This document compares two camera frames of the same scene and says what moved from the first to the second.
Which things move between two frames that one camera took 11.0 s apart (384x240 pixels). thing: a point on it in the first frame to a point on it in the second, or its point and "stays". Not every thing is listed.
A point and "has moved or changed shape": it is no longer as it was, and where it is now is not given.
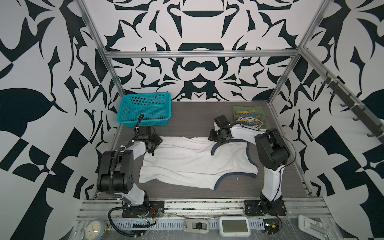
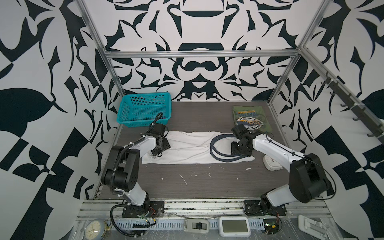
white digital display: (233, 226) stays
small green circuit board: (271, 226) stays
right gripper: (212, 137) to (233, 144)
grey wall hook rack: (365, 116) stays
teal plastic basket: (156, 108) stays
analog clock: (93, 229) stays
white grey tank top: (194, 162) has moved or changed shape
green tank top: (254, 116) stays
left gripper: (158, 140) to (167, 146)
